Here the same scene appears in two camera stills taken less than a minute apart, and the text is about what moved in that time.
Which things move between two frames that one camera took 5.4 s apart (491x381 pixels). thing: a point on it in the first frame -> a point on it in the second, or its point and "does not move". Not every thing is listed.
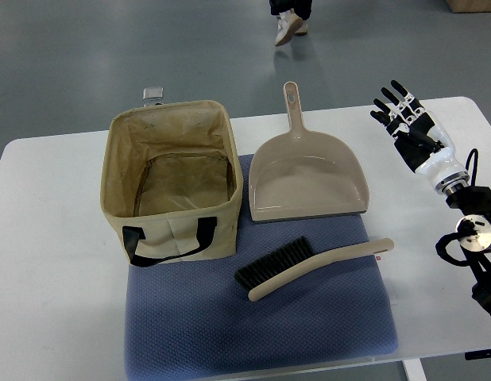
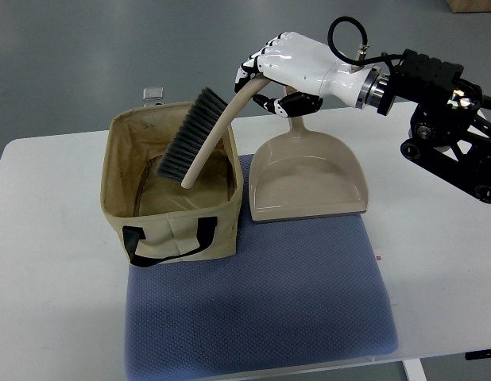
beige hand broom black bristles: [289, 262] -> [203, 132]
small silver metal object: [152, 95] does not move
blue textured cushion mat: [190, 319] does not move
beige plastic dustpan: [299, 174] does not move
